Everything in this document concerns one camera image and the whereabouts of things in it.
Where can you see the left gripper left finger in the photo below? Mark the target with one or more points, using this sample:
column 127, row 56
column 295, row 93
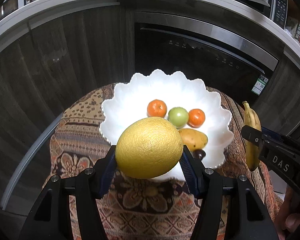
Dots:
column 49, row 217

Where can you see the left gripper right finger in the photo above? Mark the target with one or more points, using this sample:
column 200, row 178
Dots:
column 248, row 217

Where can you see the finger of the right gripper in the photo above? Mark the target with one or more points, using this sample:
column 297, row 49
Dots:
column 254, row 136
column 285, row 137

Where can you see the small yellow banana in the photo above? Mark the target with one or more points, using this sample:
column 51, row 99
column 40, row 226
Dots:
column 251, row 151

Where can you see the dark plum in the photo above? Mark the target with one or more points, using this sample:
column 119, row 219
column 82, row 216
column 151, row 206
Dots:
column 199, row 154

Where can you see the yellow mango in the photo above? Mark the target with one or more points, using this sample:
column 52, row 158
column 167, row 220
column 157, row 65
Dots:
column 193, row 139

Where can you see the orange tangerine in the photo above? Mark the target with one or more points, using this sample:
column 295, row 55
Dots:
column 196, row 118
column 157, row 108

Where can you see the green apple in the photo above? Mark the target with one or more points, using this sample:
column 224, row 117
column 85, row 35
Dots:
column 178, row 116

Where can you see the large yellow lemon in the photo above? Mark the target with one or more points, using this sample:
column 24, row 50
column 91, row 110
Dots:
column 148, row 148

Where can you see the person hand holding gripper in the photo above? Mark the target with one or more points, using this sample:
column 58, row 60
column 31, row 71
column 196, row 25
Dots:
column 287, row 221

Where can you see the green energy label sticker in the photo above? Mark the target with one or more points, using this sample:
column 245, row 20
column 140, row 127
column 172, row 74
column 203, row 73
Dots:
column 260, row 85

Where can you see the white scalloped fruit bowl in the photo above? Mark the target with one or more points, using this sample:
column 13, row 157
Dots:
column 129, row 105

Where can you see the patterned paisley tablecloth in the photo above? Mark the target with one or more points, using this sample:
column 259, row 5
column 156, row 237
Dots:
column 143, row 209

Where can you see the plastic bags on counter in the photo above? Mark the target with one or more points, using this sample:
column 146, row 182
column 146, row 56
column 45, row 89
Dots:
column 292, row 28

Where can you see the black built-in dishwasher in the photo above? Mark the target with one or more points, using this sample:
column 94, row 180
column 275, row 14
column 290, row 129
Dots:
column 224, row 60

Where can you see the steel cooking pot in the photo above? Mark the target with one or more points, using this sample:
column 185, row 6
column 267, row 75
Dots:
column 7, row 8

